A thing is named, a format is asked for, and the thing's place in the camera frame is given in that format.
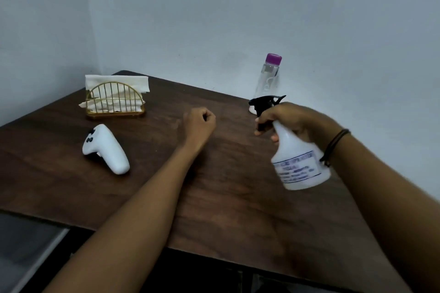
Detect person's left hand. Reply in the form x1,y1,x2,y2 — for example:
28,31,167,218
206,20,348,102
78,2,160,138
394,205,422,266
182,107,217,149

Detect white spray bottle black trigger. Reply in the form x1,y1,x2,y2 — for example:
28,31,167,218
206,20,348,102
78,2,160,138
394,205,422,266
248,95,331,190

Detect gold wire napkin holder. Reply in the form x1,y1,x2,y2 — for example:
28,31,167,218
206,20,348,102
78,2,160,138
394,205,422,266
85,81,146,119

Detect person's left forearm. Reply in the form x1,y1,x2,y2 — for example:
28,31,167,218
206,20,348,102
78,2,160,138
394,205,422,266
43,141,204,293

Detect dark cord bracelet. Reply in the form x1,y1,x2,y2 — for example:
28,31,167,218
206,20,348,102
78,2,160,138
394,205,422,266
319,129,351,168

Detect person's right hand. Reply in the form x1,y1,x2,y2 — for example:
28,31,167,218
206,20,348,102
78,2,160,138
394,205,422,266
254,102,344,150

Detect clear bottle purple cap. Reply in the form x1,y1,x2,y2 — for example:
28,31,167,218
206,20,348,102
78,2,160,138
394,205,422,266
249,53,283,115

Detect white handheld controller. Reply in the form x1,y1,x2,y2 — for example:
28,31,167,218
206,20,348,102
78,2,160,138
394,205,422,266
82,124,131,175

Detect person's right forearm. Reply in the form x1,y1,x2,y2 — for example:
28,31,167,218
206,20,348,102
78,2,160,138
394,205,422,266
320,129,440,293

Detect white paper napkins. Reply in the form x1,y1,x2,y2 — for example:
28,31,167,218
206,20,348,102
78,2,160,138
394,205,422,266
79,75,151,113

